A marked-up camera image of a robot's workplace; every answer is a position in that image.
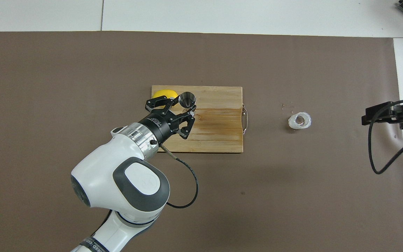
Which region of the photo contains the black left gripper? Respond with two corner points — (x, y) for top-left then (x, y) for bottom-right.
(139, 97), (196, 144)

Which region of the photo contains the steel double jigger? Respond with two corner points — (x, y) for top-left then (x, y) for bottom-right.
(178, 92), (197, 113)

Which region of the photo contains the small clear glass cup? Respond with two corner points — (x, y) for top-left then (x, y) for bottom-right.
(288, 112), (312, 130)

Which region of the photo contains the yellow lemon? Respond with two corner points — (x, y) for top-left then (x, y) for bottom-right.
(153, 90), (179, 100)

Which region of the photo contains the wooden cutting board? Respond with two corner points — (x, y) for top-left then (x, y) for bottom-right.
(149, 85), (243, 153)

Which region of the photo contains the brown table mat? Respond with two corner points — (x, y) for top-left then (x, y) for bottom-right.
(0, 31), (403, 252)

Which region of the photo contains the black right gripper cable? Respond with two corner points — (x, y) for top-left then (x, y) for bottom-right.
(368, 99), (403, 175)

